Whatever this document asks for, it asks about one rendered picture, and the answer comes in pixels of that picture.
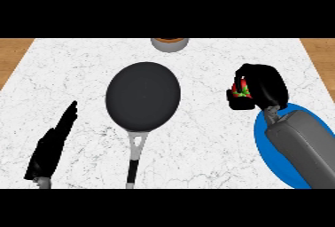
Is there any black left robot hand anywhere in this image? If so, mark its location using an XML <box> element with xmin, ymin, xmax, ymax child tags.
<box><xmin>22</xmin><ymin>100</ymin><xmax>79</xmax><ymax>181</ymax></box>

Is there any blue plate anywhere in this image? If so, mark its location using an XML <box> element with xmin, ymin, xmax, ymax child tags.
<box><xmin>252</xmin><ymin>102</ymin><xmax>335</xmax><ymax>190</ymax></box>

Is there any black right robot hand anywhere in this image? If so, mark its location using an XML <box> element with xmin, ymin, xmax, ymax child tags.
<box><xmin>225</xmin><ymin>63</ymin><xmax>290</xmax><ymax>111</ymax></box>

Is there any red tomato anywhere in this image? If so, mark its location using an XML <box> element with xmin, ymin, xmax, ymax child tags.
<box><xmin>230</xmin><ymin>79</ymin><xmax>253</xmax><ymax>99</ymax></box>

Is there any grey pot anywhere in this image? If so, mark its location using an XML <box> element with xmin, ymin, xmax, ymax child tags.
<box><xmin>150</xmin><ymin>38</ymin><xmax>190</xmax><ymax>53</ymax></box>

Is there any dark grey frying pan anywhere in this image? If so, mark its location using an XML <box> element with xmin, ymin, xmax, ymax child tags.
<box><xmin>104</xmin><ymin>61</ymin><xmax>181</xmax><ymax>190</ymax></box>

